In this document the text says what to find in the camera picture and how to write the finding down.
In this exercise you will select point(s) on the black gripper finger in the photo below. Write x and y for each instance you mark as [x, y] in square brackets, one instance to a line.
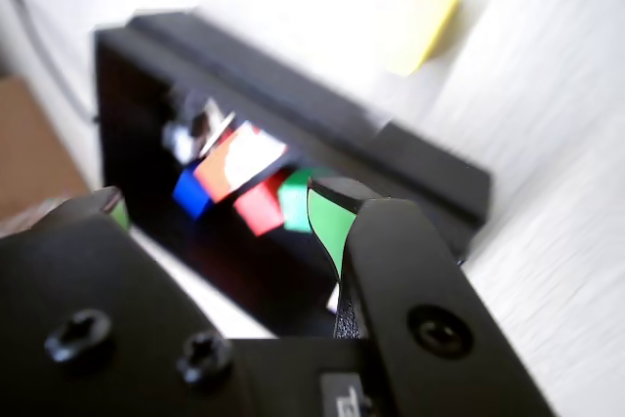
[97, 329]
[405, 265]

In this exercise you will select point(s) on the red wooden cube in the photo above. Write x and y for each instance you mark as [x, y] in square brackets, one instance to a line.
[259, 209]

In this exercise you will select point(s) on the green wooden cube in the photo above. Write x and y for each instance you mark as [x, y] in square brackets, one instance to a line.
[294, 202]

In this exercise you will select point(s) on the blue wooden cube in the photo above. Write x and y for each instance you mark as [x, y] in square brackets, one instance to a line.
[193, 192]

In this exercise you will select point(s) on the orange box with white print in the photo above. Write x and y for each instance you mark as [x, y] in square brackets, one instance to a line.
[220, 170]

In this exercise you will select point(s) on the yellow wooden cube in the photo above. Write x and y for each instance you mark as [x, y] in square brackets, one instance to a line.
[420, 26]

